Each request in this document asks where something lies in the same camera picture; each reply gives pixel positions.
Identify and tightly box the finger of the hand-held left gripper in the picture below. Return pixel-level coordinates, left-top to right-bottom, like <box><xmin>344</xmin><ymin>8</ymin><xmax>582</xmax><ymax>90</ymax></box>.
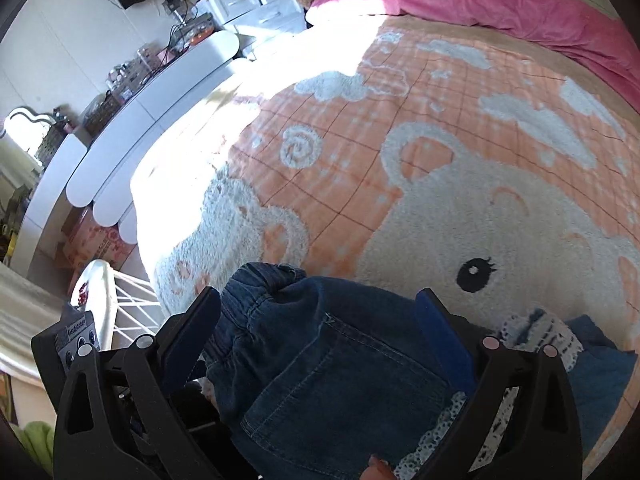
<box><xmin>52</xmin><ymin>286</ymin><xmax>236</xmax><ymax>480</ymax></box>
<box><xmin>414</xmin><ymin>288</ymin><xmax>584</xmax><ymax>480</ymax></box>

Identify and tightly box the blue denim pants lace trim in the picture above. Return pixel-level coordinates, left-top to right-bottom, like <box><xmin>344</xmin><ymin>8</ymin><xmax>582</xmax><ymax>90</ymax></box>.
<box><xmin>202</xmin><ymin>262</ymin><xmax>633</xmax><ymax>480</ymax></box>

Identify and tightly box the pink patterned storage box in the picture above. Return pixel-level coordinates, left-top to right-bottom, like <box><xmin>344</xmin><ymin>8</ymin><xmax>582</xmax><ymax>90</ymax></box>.
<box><xmin>61</xmin><ymin>207</ymin><xmax>138</xmax><ymax>283</ymax></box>

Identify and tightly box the green cloth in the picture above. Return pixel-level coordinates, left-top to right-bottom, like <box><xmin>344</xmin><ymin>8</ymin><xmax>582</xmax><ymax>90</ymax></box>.
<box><xmin>19</xmin><ymin>420</ymin><xmax>56</xmax><ymax>480</ymax></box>

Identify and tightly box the orange white plush printed blanket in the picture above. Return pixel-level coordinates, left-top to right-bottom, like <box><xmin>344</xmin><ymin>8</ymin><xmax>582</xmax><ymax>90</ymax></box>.
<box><xmin>130</xmin><ymin>12</ymin><xmax>640</xmax><ymax>466</ymax></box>

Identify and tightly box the cloud shaped mirror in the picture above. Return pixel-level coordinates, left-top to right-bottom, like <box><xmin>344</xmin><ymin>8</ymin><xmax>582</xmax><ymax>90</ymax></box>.
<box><xmin>1</xmin><ymin>106</ymin><xmax>57</xmax><ymax>162</ymax></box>

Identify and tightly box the white scalloped side board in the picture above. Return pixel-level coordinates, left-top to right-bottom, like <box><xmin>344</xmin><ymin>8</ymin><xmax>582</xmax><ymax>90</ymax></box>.
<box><xmin>20</xmin><ymin>30</ymin><xmax>253</xmax><ymax>256</ymax></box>

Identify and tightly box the pink duvet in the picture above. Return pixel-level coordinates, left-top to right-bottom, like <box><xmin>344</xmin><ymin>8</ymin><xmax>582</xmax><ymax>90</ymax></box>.
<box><xmin>305</xmin><ymin>0</ymin><xmax>640</xmax><ymax>108</ymax></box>

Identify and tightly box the white drawer cabinet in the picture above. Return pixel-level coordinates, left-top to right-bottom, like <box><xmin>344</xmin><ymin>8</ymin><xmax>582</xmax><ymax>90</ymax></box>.
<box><xmin>196</xmin><ymin>0</ymin><xmax>307</xmax><ymax>38</ymax></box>

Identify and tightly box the white wire drying rack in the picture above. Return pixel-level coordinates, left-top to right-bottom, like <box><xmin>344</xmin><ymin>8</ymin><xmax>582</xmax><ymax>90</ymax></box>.
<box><xmin>74</xmin><ymin>259</ymin><xmax>173</xmax><ymax>358</ymax></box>

